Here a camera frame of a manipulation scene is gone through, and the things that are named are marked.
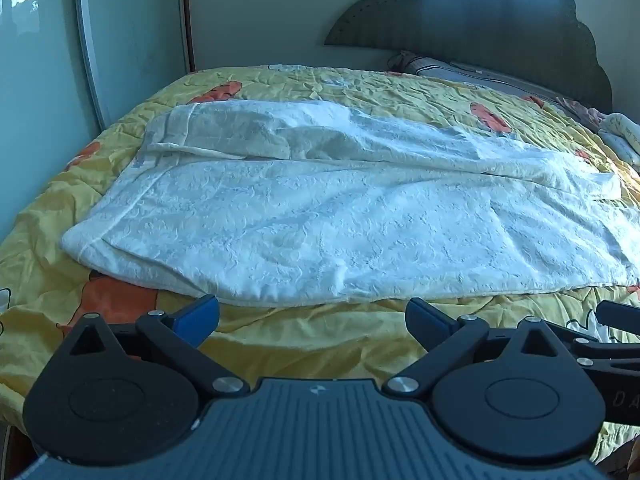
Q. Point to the yellow printed quilt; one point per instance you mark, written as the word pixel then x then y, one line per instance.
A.
pixel 300 340

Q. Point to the white textured blanket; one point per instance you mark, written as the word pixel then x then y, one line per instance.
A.
pixel 300 210

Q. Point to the pink crumpled cloth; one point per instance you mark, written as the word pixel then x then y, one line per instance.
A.
pixel 580 110

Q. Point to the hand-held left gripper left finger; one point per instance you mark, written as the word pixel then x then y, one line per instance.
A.
pixel 197 319

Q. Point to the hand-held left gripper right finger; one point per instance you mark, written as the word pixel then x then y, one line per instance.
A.
pixel 425 319

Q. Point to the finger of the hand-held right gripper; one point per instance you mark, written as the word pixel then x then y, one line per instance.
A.
pixel 607 352
pixel 620 314

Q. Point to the white folded printed cloth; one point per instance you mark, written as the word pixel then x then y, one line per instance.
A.
pixel 622 135

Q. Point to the grey scalloped headboard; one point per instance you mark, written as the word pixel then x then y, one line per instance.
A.
pixel 450 20

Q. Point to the white glossy sliding wardrobe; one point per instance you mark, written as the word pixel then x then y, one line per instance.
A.
pixel 50 85

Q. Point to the grey patterned pillow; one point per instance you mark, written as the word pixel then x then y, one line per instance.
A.
pixel 450 71

